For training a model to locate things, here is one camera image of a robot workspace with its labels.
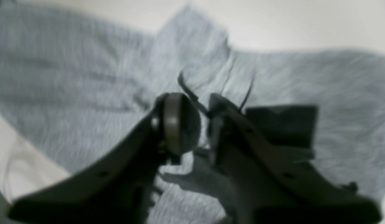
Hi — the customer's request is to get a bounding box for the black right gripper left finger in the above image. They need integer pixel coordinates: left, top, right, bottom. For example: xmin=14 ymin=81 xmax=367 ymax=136
xmin=8 ymin=93 xmax=201 ymax=224

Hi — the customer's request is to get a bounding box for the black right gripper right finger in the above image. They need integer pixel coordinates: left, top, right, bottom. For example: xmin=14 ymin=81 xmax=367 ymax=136
xmin=208 ymin=94 xmax=382 ymax=224

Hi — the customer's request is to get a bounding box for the grey t-shirt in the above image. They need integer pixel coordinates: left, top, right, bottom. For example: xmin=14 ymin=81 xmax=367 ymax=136
xmin=0 ymin=0 xmax=385 ymax=224

